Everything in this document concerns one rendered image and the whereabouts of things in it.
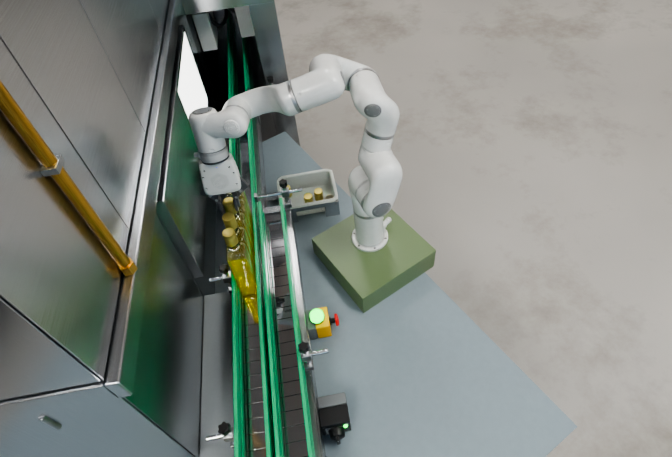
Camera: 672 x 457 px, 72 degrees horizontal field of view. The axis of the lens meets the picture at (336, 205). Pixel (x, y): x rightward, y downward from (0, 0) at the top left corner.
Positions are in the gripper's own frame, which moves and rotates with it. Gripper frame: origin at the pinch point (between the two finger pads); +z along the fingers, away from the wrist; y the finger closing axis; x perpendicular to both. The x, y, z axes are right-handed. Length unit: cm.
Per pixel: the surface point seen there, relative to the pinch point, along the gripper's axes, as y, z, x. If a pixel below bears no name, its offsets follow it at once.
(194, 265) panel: -12.7, 13.6, -8.0
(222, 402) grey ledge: -9, 38, -37
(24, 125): -13, -49, -52
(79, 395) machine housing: -19, -6, -63
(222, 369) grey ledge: -8.6, 36.0, -27.9
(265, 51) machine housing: 13, -15, 104
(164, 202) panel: -11.8, -12.5, -15.1
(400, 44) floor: 119, 41, 284
